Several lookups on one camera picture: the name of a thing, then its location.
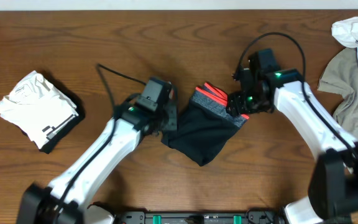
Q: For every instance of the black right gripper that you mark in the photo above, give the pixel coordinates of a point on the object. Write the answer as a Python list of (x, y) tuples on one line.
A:
[(235, 100)]

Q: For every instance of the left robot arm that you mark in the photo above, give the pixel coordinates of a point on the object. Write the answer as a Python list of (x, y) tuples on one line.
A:
[(67, 196)]

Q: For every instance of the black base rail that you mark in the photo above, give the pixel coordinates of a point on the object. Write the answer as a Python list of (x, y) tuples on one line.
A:
[(96, 214)]

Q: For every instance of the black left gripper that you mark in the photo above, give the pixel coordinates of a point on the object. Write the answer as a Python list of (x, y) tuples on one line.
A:
[(171, 119)]

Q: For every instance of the folded white printed shirt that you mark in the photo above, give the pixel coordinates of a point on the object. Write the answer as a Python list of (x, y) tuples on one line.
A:
[(42, 112)]

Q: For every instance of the black leggings red waistband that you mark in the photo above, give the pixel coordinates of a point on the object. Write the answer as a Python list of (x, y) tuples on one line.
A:
[(204, 126)]

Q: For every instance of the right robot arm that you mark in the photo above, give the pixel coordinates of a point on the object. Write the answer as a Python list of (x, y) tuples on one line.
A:
[(333, 189)]

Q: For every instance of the grey folded trousers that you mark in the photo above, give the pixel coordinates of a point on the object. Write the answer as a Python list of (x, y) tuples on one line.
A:
[(341, 77)]

